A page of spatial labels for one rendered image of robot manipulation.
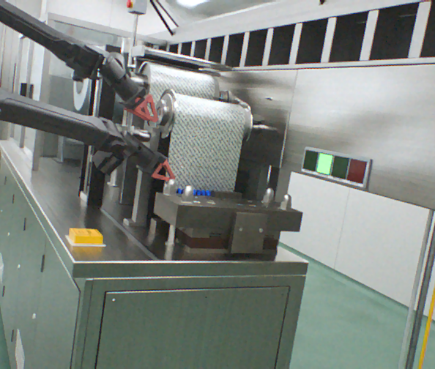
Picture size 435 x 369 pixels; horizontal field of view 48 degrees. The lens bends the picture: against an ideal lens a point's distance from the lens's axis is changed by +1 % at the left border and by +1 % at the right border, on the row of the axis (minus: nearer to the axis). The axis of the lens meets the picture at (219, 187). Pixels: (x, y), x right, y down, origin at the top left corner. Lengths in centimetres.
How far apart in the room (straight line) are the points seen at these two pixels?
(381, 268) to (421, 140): 328
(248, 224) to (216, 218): 9
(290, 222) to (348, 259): 321
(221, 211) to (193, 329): 31
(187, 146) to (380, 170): 56
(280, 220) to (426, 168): 47
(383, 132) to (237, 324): 63
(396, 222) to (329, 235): 80
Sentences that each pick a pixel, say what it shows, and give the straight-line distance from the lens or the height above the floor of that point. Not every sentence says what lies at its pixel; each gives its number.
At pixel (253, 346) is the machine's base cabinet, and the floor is 65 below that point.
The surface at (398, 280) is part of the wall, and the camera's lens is 425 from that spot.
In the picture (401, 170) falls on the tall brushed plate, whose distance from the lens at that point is 115.
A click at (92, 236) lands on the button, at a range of 125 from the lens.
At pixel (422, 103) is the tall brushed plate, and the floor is 136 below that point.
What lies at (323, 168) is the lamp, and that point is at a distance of 132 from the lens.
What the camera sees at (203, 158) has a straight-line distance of 146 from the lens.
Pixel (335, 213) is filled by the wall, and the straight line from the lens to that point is 474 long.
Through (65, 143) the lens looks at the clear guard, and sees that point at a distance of 239.
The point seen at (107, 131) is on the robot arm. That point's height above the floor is 118.
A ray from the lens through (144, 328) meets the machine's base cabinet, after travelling 125.
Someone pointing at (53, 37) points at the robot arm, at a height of 140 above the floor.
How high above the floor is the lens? 125
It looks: 8 degrees down
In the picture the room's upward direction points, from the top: 9 degrees clockwise
